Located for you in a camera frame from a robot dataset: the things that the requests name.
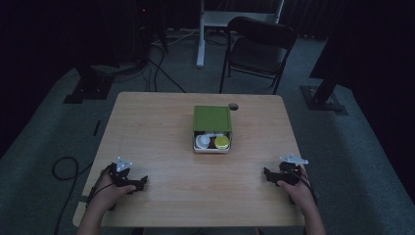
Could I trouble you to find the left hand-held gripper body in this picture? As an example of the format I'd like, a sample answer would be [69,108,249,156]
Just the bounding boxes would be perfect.
[107,156,140,190]

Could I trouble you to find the black stand base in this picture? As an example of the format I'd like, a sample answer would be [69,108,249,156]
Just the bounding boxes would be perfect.
[63,64,115,105]
[300,64,349,117]

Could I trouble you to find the black floor cable loop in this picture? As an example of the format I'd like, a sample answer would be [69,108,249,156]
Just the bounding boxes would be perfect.
[51,156,99,235]

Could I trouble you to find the white desk frame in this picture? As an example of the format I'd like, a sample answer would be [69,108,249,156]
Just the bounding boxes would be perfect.
[195,0,286,69]

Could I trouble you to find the white floor cable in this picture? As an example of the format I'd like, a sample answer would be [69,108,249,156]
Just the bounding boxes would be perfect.
[152,28,201,46]

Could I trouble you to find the green drawer case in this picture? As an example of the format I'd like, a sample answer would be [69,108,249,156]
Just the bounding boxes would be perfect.
[192,105,233,134]

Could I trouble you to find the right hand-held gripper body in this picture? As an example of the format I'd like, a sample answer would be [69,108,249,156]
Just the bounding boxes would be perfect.
[275,154,309,187]

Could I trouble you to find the person's left hand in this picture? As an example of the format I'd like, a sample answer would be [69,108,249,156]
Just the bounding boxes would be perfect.
[88,168,138,213]

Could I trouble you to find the yellow-green lid coffee capsule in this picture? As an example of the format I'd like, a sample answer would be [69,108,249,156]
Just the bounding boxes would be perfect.
[213,134,231,151]

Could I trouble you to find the right hand-held gripper cable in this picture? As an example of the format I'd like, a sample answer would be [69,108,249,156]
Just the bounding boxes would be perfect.
[293,170,319,206]

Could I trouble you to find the white drawer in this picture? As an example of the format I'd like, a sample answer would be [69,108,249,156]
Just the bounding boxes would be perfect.
[192,129,233,155]

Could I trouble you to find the dark equipment rack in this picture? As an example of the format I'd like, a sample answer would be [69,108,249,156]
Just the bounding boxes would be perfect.
[97,0,169,68]

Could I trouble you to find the black folding chair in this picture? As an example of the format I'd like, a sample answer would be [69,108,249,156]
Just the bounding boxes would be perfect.
[218,16,299,96]

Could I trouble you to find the hand-held gripper cable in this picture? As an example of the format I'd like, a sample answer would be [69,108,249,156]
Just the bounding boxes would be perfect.
[85,165,115,208]
[293,170,319,206]

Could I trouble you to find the person's right hand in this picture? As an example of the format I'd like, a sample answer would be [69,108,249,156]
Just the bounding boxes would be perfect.
[276,167,317,217]

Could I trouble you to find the black floor cables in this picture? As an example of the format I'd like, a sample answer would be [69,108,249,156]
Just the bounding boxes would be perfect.
[112,41,188,94]

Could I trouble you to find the left hand-held gripper cable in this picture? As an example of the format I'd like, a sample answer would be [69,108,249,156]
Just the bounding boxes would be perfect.
[85,165,115,208]

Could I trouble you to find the large white coffee capsule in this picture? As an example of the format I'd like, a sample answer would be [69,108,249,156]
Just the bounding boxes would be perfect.
[195,134,211,150]

